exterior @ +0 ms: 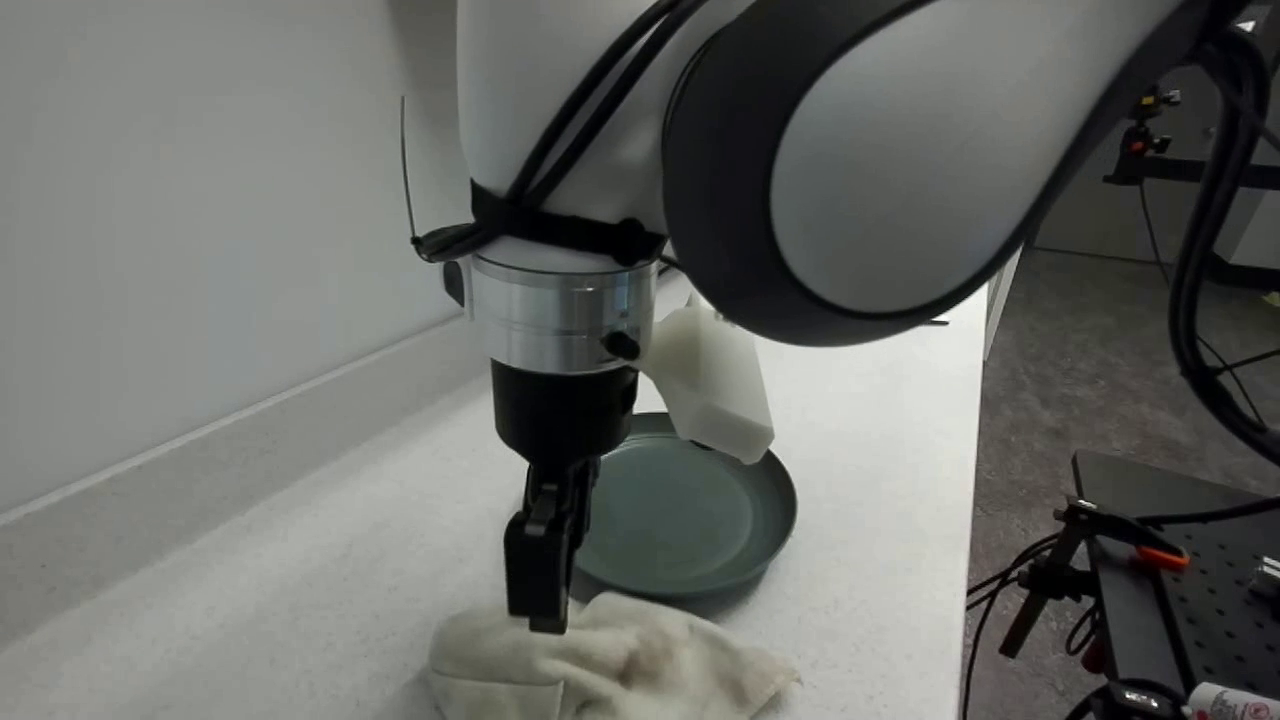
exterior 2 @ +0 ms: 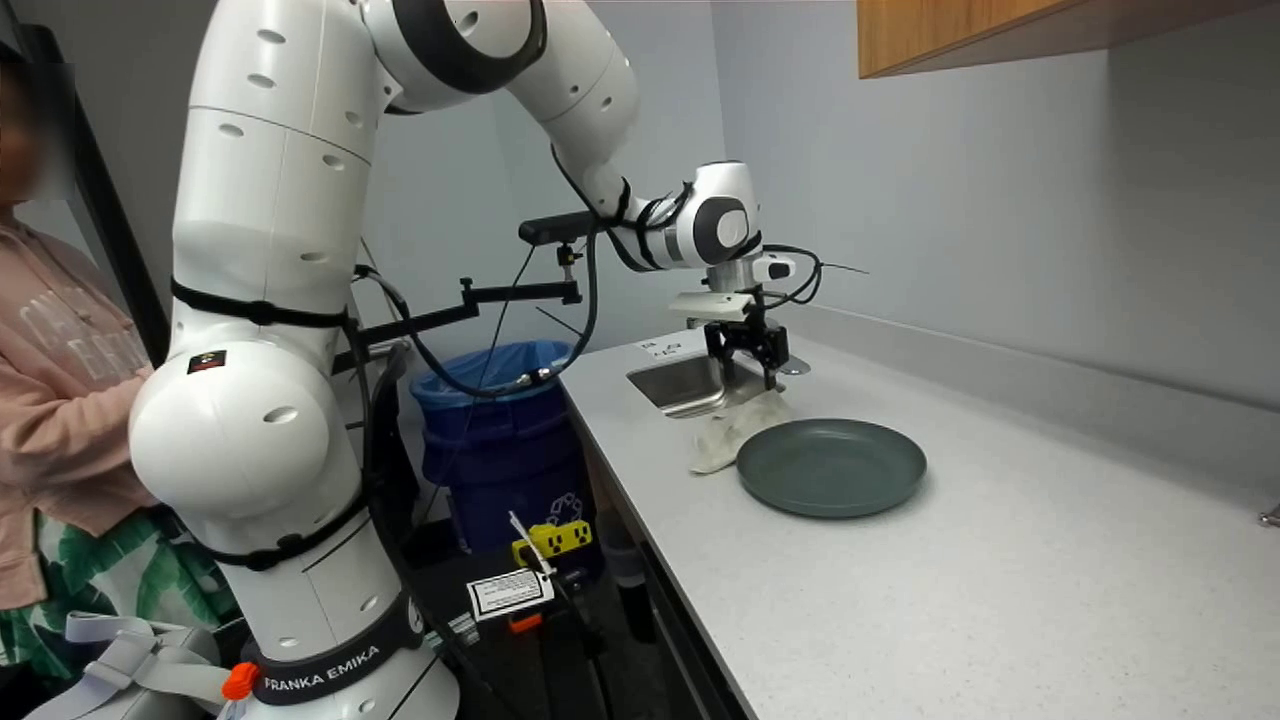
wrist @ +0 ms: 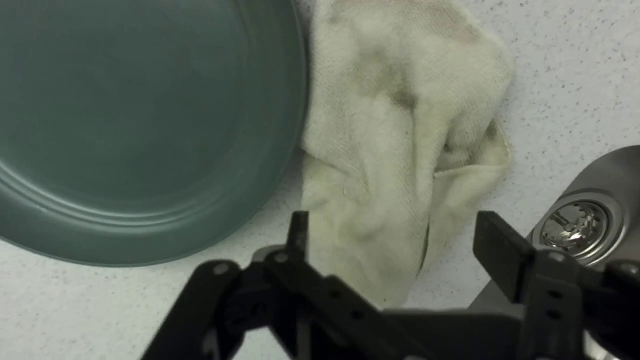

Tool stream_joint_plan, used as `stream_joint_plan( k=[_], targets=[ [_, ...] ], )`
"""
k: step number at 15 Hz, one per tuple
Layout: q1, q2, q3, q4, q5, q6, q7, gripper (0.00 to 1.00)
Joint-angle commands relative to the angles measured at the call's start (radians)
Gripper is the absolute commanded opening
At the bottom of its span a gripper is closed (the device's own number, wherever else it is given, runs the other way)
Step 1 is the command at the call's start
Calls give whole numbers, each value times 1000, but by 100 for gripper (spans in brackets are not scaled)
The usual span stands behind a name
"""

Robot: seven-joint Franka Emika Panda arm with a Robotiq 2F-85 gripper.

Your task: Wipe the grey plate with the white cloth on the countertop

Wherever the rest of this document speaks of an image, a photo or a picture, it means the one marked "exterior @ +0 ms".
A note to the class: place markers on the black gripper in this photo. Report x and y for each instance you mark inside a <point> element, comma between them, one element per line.
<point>560,407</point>

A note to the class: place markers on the grey round plate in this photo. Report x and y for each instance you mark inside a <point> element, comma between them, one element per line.
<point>682,522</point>

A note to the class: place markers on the white cloth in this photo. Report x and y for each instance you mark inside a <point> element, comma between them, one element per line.
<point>626,666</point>

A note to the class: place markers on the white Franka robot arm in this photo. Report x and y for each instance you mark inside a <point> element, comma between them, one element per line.
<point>906,146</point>

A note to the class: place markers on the red clip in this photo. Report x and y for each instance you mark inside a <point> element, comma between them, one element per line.
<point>1157,558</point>

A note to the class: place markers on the white bottle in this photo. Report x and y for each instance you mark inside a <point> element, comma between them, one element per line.
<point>1233,700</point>

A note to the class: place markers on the black clamp stand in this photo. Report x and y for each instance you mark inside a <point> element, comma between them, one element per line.
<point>1154,134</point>

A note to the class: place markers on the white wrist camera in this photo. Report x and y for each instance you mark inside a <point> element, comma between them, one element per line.
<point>712,386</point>

